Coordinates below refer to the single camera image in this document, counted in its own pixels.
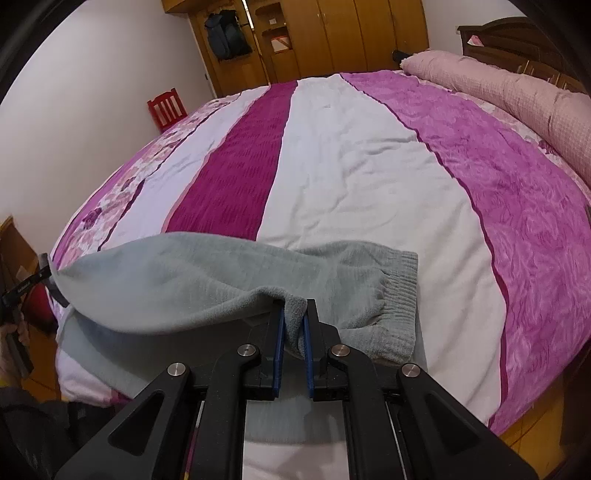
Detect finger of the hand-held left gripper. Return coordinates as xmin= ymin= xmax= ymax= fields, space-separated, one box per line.
xmin=0 ymin=265 xmax=55 ymax=324

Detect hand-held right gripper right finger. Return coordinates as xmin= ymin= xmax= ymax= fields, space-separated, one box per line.
xmin=302 ymin=299 xmax=539 ymax=480

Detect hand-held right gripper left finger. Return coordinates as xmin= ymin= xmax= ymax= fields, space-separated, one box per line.
xmin=54 ymin=299 xmax=285 ymax=480

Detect grey knit pants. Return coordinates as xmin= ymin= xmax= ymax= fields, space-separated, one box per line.
xmin=51 ymin=232 xmax=419 ymax=446

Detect person's left hand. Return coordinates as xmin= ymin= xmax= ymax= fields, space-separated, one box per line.
xmin=0 ymin=322 xmax=24 ymax=398

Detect red bucket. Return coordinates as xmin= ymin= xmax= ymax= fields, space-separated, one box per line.
xmin=21 ymin=285 xmax=60 ymax=334

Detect wooden side cabinet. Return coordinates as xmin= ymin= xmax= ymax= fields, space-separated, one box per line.
xmin=0 ymin=215 xmax=40 ymax=296

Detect person's dark clothing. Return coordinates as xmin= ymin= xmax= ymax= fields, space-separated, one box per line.
xmin=0 ymin=387 xmax=118 ymax=480

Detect floral striped purple blanket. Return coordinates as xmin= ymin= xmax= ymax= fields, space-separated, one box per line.
xmin=48 ymin=69 xmax=591 ymax=480

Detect red wooden chair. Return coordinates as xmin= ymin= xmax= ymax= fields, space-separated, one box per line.
xmin=148 ymin=88 xmax=188 ymax=135

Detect dark hanging backpack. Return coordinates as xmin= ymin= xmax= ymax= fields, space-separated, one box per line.
xmin=204 ymin=10 xmax=254 ymax=62

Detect wooden wardrobe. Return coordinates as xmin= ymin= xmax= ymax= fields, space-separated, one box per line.
xmin=161 ymin=0 xmax=430 ymax=97

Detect pink quilted bolster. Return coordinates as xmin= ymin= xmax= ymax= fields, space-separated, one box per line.
xmin=399 ymin=48 xmax=591 ymax=185

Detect dark wooden headboard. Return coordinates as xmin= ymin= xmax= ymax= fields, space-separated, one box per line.
xmin=457 ymin=17 xmax=588 ymax=95

